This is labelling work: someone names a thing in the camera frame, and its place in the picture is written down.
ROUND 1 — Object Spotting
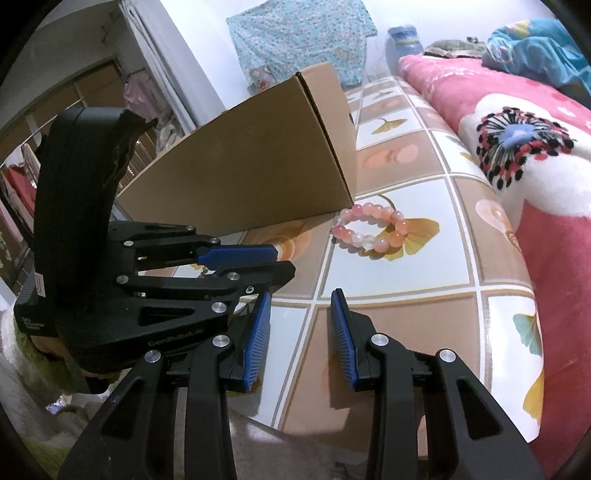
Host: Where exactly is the red hanging garment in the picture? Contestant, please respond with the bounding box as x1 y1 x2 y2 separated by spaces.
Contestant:
1 167 36 224

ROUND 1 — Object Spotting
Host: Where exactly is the pink hanging garment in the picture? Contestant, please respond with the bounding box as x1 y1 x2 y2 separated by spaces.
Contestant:
123 71 169 121

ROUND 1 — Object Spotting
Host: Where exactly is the ginkgo pattern table mat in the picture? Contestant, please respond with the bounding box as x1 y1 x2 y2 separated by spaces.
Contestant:
229 78 544 450

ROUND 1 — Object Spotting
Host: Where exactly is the pink floral blanket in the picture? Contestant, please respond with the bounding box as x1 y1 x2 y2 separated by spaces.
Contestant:
400 54 590 479

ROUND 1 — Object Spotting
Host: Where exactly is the pink orange bead bracelet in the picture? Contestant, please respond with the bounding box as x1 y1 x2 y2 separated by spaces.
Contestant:
330 201 412 254

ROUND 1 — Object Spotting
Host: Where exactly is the brown cardboard box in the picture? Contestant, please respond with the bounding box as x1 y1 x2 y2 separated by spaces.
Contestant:
116 62 358 236

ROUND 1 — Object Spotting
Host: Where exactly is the blue water jug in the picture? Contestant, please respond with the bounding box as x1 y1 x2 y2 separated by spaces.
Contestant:
386 25 424 62

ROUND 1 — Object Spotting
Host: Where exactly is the blue patterned quilt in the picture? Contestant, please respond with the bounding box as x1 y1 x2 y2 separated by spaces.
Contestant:
482 18 590 106

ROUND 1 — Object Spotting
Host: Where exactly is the grey green pillow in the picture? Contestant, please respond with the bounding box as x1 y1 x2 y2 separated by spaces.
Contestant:
424 40 485 59

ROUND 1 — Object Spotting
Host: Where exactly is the teal floral hanging cloth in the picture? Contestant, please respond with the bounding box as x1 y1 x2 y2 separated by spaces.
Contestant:
226 1 378 90

